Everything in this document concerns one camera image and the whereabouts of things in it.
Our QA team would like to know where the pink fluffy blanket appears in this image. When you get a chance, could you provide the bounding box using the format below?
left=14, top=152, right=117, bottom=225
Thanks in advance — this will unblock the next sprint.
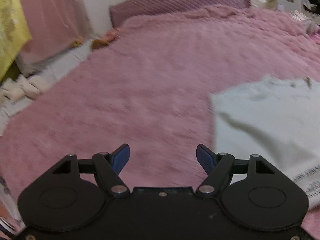
left=1, top=5, right=319, bottom=239

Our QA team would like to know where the yellow green curtain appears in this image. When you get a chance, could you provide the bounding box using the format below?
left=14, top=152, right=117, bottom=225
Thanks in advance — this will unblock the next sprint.
left=0, top=0, right=32, bottom=78

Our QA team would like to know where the purple quilted headboard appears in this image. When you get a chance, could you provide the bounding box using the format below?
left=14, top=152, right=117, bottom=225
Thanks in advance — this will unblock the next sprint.
left=109, top=0, right=251, bottom=28

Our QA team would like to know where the white Nevada sweatshirt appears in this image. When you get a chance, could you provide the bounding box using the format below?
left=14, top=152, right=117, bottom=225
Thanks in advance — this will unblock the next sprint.
left=210, top=75, right=319, bottom=208

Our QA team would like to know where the pink curtain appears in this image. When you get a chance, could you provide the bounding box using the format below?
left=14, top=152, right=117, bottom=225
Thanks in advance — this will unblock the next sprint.
left=19, top=0, right=92, bottom=64

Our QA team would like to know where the brown plush toy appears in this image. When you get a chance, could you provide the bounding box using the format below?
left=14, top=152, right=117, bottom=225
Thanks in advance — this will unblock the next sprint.
left=91, top=39, right=110, bottom=50

